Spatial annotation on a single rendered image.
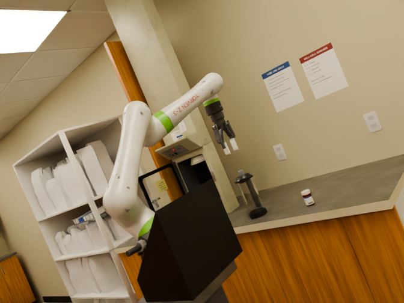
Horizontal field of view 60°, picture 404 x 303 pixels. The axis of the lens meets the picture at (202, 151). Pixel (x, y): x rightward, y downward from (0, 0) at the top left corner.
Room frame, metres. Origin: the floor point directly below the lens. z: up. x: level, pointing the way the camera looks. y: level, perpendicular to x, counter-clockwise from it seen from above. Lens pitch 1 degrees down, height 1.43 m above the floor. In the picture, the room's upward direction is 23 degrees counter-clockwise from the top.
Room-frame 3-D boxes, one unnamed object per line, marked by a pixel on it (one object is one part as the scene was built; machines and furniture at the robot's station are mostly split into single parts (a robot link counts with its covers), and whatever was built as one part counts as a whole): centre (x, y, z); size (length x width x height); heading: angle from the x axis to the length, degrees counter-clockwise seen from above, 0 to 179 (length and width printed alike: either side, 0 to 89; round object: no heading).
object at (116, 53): (2.65, 0.17, 1.64); 0.49 x 0.03 x 1.40; 139
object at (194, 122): (2.48, 0.02, 1.33); 0.32 x 0.25 x 0.77; 49
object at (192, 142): (2.34, 0.14, 1.46); 0.32 x 0.11 x 0.10; 49
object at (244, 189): (1.93, -0.15, 1.06); 0.11 x 0.11 x 0.21
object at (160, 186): (2.37, 0.34, 1.19); 0.30 x 0.01 x 0.40; 132
